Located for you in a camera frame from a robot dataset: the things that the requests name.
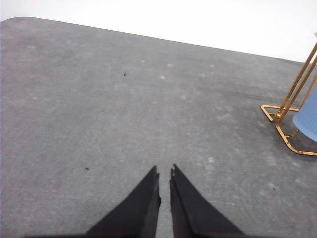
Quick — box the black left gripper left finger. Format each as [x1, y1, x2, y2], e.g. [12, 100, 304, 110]
[62, 166, 161, 238]

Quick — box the gold wire cup rack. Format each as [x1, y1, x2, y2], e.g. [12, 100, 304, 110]
[261, 43, 317, 156]

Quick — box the blue ribbed cup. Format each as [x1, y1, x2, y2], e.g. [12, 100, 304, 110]
[293, 81, 317, 142]

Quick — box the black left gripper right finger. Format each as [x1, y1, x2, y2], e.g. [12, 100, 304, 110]
[170, 164, 246, 238]

